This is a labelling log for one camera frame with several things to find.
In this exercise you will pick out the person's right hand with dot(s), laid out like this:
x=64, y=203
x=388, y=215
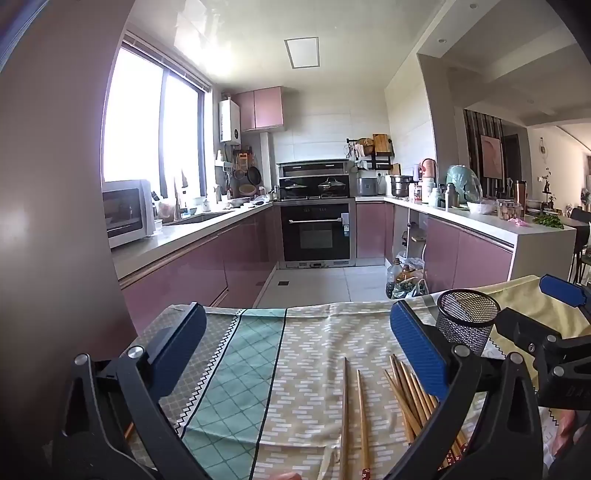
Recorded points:
x=565, y=434

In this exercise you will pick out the black mesh utensil holder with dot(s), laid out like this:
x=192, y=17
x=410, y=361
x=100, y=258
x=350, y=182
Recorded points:
x=471, y=323

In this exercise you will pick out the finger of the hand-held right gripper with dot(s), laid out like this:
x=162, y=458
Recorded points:
x=561, y=288
x=508, y=330

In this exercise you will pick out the kitchen window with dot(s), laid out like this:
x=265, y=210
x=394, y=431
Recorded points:
x=138, y=115

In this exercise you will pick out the red-ended wooden chopstick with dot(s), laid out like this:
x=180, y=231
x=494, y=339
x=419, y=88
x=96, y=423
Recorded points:
x=344, y=415
x=363, y=424

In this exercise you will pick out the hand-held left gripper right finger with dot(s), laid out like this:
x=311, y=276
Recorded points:
x=418, y=350

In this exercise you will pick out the patterned tablecloth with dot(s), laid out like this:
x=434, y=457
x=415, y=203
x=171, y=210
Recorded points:
x=304, y=369

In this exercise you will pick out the clear oil bottle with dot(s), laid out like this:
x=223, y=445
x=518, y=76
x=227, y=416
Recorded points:
x=393, y=279

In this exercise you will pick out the clear egg container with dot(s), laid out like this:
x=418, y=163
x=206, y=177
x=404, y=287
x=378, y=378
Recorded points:
x=510, y=210

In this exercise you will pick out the black pot with lid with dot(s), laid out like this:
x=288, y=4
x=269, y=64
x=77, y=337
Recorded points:
x=331, y=183
x=295, y=186

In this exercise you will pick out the ceiling light panel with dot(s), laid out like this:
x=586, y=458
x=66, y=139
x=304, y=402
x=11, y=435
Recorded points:
x=302, y=53

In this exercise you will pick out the white bowl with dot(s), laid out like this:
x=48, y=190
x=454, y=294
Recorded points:
x=481, y=207

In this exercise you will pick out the grey refrigerator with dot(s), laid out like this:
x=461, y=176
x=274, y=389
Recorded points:
x=51, y=207

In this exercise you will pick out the wooden cutting board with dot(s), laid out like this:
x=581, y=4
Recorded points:
x=380, y=143

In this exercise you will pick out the bundle of wooden chopsticks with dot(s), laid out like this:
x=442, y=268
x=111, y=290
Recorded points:
x=406, y=392

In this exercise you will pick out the plastic bags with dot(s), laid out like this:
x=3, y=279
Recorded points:
x=418, y=286

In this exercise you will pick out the white microwave oven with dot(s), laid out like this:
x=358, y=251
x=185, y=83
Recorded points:
x=127, y=212

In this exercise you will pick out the metal faucet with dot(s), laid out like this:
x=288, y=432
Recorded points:
x=178, y=198

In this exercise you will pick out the pink wall cabinet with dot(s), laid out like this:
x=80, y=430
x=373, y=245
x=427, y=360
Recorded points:
x=263, y=108

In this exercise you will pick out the copper tumbler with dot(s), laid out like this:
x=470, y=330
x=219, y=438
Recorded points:
x=521, y=194

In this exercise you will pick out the amber oil bottle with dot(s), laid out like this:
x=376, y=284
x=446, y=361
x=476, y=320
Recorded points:
x=407, y=275

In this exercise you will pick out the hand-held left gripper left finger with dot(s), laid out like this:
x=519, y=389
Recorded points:
x=178, y=350

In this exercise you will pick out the pink base cabinets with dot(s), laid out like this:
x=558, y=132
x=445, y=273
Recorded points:
x=198, y=267
x=461, y=254

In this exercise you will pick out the dark dining chair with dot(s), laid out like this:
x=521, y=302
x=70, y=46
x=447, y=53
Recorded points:
x=582, y=244

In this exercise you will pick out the steel thermos bottle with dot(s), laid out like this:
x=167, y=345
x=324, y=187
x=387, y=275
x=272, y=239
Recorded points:
x=451, y=196

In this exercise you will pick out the white gas water heater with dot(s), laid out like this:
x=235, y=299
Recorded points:
x=229, y=121

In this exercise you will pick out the black range hood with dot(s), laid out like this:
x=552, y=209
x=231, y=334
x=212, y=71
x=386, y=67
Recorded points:
x=314, y=168

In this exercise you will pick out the pink kettle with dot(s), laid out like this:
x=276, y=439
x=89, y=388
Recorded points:
x=428, y=170

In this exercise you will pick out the light green appliance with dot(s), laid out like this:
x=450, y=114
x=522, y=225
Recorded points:
x=461, y=182

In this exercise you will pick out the round woven basket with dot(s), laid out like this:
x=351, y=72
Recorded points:
x=247, y=190

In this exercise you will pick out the hanging frying pan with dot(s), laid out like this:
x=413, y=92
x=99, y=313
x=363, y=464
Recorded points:
x=254, y=175

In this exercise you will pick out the framed wall picture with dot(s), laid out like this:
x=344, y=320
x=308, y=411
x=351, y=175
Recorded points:
x=492, y=157

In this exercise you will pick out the green leafy vegetables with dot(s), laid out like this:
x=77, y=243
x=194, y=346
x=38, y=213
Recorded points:
x=549, y=221

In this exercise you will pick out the steel stockpot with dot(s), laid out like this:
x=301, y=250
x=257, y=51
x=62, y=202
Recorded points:
x=400, y=187

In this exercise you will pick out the black wall rack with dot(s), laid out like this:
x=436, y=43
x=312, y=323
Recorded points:
x=381, y=159

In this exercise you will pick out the black built-in oven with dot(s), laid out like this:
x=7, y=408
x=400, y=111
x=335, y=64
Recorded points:
x=316, y=235

